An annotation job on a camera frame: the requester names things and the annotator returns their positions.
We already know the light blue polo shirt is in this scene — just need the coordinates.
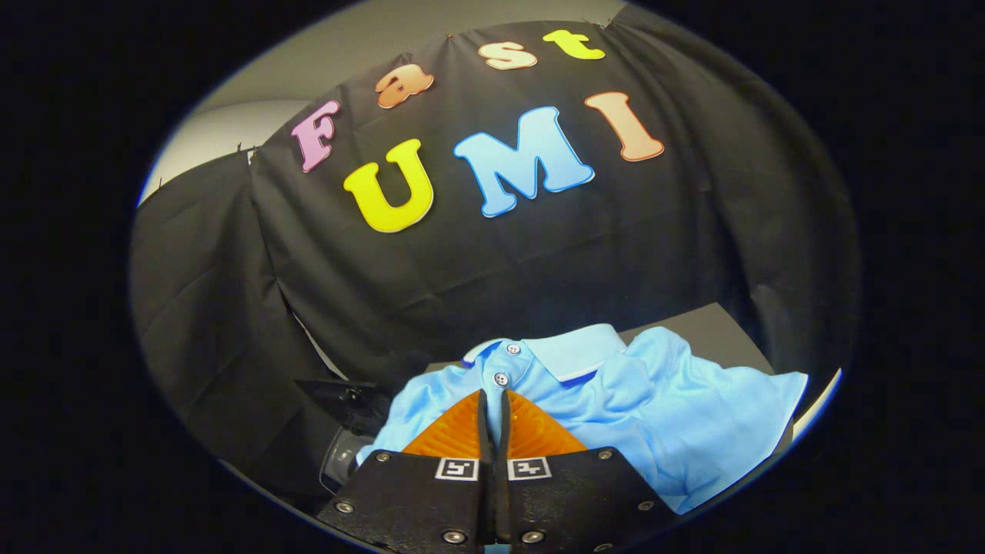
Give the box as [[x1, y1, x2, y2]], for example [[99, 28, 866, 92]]
[[356, 323, 809, 515]]

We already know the grey cabinet with dark top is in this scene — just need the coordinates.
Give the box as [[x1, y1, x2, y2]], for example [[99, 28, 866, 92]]
[[423, 302, 795, 462]]

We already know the black backdrop cloth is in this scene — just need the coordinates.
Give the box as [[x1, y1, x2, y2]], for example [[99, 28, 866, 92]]
[[129, 4, 861, 509]]

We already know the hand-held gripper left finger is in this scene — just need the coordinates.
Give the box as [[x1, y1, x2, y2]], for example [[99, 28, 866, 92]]
[[316, 389, 495, 554]]

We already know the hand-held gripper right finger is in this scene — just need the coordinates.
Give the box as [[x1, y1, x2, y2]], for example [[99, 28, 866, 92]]
[[496, 389, 679, 554]]

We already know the dark washing machine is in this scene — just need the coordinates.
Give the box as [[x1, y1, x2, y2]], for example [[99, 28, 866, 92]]
[[296, 377, 395, 497]]

